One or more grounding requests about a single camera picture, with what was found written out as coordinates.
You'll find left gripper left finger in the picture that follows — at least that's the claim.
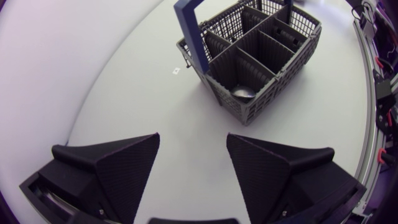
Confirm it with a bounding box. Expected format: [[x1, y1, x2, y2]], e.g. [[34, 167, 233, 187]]
[[37, 132, 160, 224]]

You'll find grey cutlery basket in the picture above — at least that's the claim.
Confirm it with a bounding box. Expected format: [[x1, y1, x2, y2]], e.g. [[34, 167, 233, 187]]
[[173, 0, 323, 126]]

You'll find steel spoon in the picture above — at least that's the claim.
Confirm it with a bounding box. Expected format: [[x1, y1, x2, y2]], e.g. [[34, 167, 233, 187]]
[[229, 84, 257, 100]]

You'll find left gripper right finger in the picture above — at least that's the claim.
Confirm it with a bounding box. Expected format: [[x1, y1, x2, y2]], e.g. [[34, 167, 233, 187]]
[[226, 133, 359, 224]]

